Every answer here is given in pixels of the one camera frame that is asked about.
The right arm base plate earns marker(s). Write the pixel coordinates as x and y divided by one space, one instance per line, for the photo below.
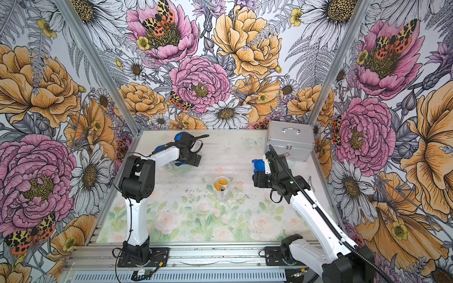
274 256

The silver metal case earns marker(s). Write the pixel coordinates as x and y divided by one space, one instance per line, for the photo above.
295 141

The left aluminium frame post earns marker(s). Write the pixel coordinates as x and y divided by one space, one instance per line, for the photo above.
82 36

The aluminium front rail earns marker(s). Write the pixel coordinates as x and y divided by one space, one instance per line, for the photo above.
187 263

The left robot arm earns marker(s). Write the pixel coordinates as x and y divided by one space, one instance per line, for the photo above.
137 183

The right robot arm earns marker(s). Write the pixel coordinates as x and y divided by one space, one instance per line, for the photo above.
339 259

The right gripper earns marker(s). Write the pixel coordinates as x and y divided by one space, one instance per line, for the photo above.
259 180

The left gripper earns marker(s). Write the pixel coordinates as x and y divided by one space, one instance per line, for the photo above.
190 161

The clear plastic cup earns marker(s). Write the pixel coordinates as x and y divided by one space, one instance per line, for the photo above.
225 192

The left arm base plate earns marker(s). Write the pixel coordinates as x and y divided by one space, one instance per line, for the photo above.
152 258

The right aluminium frame post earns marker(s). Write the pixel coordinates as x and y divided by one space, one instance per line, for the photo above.
351 31

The aluminium frame post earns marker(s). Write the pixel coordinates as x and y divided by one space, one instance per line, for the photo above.
351 31
82 36

